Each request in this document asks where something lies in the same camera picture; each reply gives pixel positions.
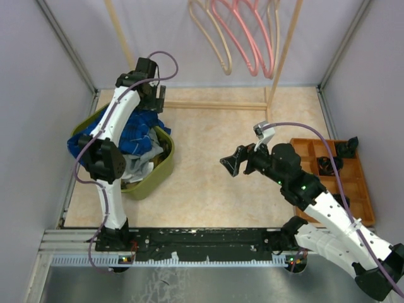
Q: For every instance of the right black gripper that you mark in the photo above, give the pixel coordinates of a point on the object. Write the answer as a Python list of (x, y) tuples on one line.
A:
[(242, 153)]

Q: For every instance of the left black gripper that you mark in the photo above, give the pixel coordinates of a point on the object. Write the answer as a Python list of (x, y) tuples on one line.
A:
[(157, 104)]

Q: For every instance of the blue plaid shirt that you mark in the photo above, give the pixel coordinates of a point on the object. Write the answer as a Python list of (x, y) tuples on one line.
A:
[(135, 138)]

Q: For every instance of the wooden hanger with blue shirt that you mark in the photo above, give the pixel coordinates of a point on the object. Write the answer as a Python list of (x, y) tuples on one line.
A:
[(201, 14)]

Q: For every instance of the light wooden hanger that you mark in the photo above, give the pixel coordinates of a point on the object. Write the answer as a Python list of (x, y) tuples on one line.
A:
[(274, 27)]

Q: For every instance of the grey shirt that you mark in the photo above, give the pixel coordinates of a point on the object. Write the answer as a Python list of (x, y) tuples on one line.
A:
[(153, 151)]

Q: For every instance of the white shirt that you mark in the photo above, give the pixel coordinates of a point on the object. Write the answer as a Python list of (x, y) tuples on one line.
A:
[(136, 169)]

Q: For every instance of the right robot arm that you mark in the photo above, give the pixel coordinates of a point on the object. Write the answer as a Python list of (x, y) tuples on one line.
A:
[(373, 263)]

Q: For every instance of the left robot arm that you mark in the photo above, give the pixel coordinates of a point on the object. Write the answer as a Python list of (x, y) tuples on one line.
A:
[(100, 151)]

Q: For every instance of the wooden clothes rack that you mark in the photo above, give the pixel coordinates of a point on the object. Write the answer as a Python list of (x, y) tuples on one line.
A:
[(269, 91)]

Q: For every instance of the olive green plastic basket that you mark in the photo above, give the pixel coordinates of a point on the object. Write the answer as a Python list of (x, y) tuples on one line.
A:
[(164, 170)]

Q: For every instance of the dark rolled cloth in tray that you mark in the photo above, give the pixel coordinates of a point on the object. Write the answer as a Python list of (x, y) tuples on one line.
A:
[(347, 149)]

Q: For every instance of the wooden compartment tray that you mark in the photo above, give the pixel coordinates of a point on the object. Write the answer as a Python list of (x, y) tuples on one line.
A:
[(351, 175)]

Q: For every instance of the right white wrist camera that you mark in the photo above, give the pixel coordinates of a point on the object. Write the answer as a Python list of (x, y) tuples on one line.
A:
[(264, 132)]

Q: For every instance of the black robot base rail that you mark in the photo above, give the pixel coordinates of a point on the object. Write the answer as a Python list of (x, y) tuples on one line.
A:
[(174, 248)]

